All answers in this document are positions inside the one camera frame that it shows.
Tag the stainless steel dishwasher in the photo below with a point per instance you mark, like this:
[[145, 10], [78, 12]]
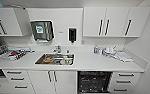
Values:
[[94, 82]]

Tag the white plate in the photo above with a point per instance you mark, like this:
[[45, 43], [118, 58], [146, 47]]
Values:
[[70, 62]]

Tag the white mug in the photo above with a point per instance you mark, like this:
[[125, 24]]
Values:
[[66, 60]]

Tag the chrome faucet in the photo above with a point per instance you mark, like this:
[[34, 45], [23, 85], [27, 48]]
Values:
[[57, 49]]

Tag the blue dish soap bottle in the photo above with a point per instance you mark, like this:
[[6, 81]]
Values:
[[95, 50]]

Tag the small white bottle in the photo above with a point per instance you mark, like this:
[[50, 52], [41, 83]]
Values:
[[99, 51]]

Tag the clear container orange food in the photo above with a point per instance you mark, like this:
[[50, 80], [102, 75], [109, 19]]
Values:
[[48, 58]]

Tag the white bowl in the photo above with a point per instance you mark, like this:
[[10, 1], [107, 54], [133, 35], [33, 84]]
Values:
[[108, 50]]

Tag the patterned plate stack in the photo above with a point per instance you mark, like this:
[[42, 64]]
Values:
[[110, 54]]

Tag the steel paper towel dispenser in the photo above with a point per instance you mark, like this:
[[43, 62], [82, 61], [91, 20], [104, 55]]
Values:
[[42, 31]]

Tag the white two-door sink cabinet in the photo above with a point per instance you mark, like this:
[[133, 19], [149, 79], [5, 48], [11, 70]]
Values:
[[66, 83]]

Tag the steel sink basin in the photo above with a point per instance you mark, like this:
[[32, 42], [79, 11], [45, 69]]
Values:
[[39, 62]]

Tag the dish rack with items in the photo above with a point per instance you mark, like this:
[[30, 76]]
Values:
[[19, 54]]

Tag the white drawer cabinet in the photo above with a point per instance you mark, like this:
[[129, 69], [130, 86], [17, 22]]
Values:
[[126, 83], [19, 83]]

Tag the pale blue bottle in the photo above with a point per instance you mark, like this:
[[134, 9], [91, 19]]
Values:
[[1, 3]]

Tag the black wall soap dispenser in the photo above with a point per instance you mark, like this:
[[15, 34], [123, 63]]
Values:
[[72, 35]]

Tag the small wall label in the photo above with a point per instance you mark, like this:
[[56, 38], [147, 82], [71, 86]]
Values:
[[61, 32]]

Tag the white wall cabinet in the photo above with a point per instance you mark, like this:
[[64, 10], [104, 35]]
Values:
[[116, 21]]

